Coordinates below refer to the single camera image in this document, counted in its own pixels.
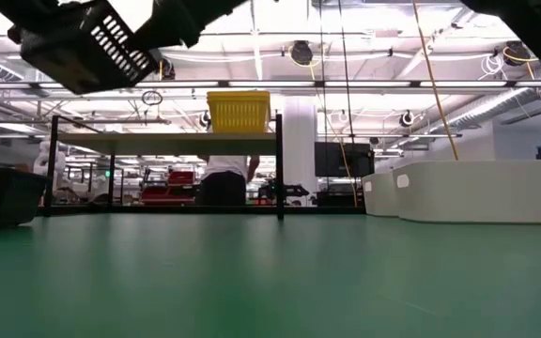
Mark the black slotted plastic basket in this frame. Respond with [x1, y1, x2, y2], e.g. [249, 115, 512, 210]
[0, 0, 160, 96]
[0, 165, 50, 232]

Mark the red storage bin stack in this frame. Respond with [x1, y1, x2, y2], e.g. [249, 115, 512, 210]
[139, 170, 197, 206]

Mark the white building column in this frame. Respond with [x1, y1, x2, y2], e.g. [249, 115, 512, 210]
[283, 96, 318, 198]

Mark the person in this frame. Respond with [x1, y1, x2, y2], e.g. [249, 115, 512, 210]
[198, 154, 261, 207]

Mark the black monitor screen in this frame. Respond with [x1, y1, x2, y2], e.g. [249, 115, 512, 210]
[315, 142, 376, 178]

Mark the black coiled cable ring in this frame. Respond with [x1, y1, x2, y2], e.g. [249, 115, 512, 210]
[141, 89, 164, 107]

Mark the silver ventilation duct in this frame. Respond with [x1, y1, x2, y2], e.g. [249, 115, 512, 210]
[432, 86, 541, 135]

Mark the yellow hanging cable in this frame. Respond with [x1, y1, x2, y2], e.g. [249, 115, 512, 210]
[410, 0, 460, 161]

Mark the wooden shelf with black frame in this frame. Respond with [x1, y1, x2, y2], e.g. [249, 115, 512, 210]
[43, 114, 285, 221]

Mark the black hanging cable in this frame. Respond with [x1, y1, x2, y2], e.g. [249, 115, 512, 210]
[337, 0, 354, 142]

